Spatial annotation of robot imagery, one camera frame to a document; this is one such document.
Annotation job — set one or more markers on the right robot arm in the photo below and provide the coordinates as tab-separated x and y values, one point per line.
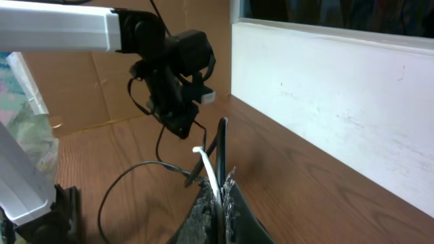
41	212

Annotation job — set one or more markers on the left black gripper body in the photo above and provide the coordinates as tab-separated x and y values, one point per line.
174	101

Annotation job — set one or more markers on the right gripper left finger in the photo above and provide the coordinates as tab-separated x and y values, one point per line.
199	227

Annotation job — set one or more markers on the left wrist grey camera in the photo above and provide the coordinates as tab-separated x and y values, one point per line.
208	98

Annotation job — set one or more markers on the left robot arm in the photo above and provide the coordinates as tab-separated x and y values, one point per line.
174	67

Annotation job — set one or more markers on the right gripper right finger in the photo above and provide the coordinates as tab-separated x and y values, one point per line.
241	224

